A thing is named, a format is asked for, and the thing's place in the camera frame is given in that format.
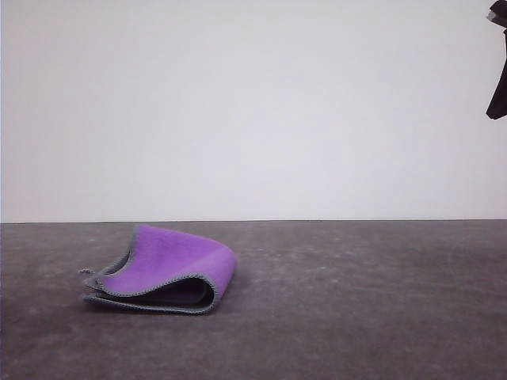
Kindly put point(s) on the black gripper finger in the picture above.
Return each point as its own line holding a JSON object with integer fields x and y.
{"x": 501, "y": 87}

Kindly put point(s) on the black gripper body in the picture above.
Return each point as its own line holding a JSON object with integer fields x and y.
{"x": 503, "y": 10}

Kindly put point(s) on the purple towel with grey hem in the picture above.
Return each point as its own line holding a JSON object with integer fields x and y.
{"x": 178, "y": 253}

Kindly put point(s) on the grey table cloth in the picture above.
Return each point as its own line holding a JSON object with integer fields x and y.
{"x": 317, "y": 336}

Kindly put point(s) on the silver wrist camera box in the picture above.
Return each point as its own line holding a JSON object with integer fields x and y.
{"x": 494, "y": 17}

